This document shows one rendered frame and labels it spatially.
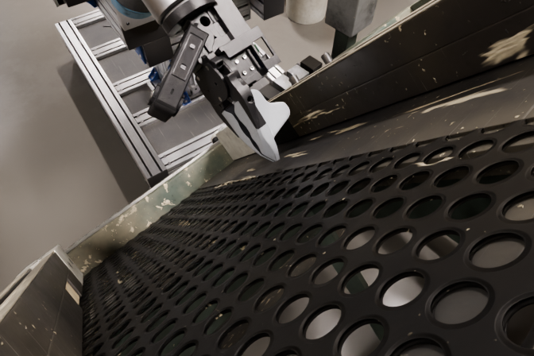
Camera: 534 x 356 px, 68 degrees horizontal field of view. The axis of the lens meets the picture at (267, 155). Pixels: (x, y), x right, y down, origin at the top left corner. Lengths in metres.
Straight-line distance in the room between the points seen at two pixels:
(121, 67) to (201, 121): 0.59
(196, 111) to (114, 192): 0.54
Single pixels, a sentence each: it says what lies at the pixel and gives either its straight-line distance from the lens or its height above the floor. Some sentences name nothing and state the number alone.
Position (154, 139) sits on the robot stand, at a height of 0.21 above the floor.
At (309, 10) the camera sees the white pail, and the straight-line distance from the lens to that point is 2.71.
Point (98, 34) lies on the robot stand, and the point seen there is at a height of 0.21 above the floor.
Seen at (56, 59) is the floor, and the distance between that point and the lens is 2.79.
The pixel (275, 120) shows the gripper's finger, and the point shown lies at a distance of 0.49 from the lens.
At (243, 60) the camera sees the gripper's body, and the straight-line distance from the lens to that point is 0.49.
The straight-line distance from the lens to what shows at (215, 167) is 0.88.
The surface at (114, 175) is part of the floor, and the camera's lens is 2.06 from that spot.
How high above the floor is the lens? 1.60
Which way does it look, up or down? 54 degrees down
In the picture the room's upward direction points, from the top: straight up
